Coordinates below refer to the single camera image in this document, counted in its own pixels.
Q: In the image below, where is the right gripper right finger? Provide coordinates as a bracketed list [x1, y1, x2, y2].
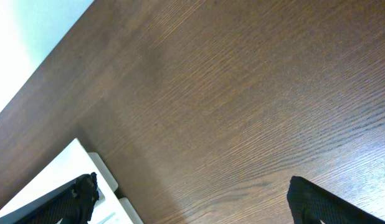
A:
[287, 176, 385, 224]

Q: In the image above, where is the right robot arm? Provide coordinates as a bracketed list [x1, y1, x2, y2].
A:
[0, 139, 383, 224]

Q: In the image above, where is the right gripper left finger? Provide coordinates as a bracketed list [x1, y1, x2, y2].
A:
[16, 172, 99, 224]

